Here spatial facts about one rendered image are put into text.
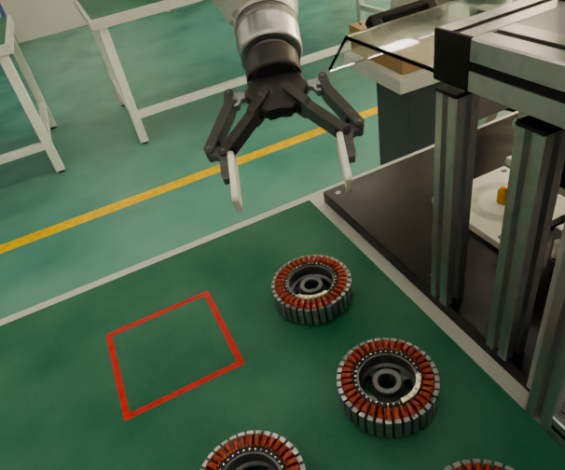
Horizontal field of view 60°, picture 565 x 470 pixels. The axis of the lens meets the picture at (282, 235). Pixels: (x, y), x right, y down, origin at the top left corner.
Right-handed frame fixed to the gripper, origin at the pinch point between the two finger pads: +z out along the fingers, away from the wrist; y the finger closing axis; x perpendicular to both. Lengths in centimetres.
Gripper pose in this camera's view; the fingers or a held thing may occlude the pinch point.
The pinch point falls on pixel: (292, 188)
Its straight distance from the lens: 59.1
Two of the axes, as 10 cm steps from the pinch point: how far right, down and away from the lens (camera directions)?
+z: 1.3, 9.1, -3.9
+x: -1.2, -3.8, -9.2
